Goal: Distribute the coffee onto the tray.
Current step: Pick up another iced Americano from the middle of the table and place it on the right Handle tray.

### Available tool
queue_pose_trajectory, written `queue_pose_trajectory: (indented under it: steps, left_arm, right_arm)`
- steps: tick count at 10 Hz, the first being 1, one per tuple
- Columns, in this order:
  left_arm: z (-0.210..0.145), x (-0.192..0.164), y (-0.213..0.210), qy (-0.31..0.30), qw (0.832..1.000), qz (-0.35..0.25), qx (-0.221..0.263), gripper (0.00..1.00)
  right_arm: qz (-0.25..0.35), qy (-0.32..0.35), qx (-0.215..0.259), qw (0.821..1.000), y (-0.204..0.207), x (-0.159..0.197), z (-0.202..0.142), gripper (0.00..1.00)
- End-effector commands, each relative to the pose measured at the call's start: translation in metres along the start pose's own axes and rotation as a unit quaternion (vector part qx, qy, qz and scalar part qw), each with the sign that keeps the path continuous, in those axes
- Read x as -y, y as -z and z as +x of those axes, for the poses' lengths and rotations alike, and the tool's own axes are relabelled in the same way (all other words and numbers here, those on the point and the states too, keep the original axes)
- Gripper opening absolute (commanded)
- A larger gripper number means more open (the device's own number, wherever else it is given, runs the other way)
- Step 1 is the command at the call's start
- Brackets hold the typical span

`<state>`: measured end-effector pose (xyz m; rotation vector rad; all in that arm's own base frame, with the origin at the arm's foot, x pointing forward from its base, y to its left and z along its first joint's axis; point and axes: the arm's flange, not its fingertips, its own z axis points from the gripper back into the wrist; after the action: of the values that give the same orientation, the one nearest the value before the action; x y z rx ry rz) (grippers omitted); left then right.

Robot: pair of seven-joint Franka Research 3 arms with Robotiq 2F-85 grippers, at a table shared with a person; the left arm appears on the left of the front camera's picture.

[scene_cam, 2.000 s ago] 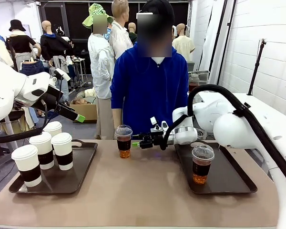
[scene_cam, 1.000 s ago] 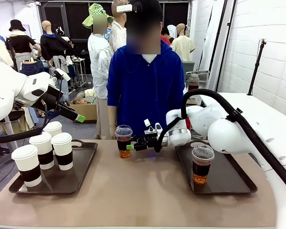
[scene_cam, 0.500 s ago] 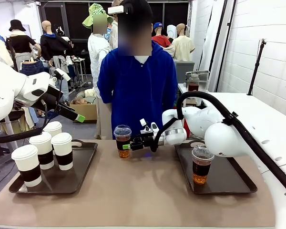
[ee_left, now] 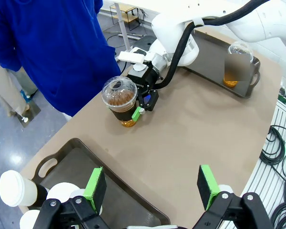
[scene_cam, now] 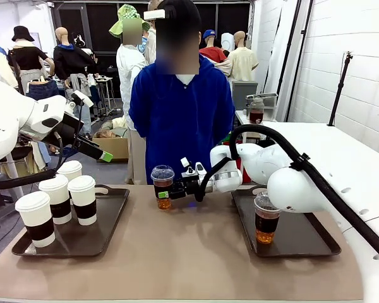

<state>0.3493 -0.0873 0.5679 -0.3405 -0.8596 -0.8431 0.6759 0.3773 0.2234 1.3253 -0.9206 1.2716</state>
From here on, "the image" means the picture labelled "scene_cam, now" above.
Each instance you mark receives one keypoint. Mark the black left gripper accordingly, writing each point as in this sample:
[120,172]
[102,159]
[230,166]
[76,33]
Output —
[69,131]

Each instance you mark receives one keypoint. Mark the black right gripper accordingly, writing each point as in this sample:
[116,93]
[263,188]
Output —
[192,186]

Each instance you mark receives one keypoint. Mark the clear dome-lid iced tea cup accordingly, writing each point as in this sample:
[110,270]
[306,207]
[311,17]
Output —
[162,183]
[267,224]

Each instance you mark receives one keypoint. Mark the white paper cup black sleeve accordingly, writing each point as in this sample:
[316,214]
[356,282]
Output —
[34,214]
[55,195]
[70,168]
[82,195]

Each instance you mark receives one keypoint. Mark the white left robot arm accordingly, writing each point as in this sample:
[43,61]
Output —
[6,120]

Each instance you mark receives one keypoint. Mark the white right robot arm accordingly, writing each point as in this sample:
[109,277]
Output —
[290,189]

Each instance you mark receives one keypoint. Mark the brown tray with white cups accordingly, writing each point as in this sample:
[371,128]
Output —
[91,236]

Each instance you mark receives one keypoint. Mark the brown tray with one cup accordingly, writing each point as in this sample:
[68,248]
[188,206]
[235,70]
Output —
[303,236]

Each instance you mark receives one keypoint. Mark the cardboard box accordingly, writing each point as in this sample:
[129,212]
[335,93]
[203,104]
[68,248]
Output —
[113,148]

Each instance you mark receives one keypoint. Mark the person in blue hoodie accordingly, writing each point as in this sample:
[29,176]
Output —
[183,120]

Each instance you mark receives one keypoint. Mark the red container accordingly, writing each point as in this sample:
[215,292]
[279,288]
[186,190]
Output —
[244,172]

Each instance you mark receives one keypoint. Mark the blue denim skirt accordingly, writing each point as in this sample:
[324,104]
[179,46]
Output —
[42,90]

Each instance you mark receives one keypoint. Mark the person in white coat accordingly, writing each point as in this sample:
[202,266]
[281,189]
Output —
[128,79]

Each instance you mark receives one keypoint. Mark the mannequin in black jacket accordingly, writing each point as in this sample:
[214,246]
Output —
[69,60]

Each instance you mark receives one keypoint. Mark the glass jar with dark liquid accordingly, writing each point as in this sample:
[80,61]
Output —
[256,113]

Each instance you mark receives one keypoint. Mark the mannequin with black hat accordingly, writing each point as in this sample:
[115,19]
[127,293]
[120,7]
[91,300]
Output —
[26,57]

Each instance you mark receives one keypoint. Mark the grey cabinet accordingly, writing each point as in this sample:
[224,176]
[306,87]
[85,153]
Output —
[244,94]

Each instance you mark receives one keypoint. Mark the metal rack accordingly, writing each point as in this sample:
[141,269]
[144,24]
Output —
[268,96]

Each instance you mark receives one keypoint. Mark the green checkered bucket hat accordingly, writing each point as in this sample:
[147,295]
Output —
[126,14]

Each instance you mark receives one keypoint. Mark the mannequin in cream shirt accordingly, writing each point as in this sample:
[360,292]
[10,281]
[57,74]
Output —
[243,63]

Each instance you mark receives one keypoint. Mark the mannequin with blue cap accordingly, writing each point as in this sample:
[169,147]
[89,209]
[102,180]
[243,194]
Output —
[211,50]

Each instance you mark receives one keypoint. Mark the white head-mounted device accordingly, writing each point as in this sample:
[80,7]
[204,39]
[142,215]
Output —
[154,14]

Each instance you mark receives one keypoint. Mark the black tripod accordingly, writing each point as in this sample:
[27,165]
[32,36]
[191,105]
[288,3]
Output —
[339,88]

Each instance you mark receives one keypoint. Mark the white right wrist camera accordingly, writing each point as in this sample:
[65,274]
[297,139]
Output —
[200,168]

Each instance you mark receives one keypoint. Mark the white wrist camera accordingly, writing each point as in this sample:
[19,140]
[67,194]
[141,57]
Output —
[82,98]
[200,168]

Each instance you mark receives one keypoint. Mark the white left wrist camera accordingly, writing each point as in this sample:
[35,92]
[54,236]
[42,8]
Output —
[82,98]

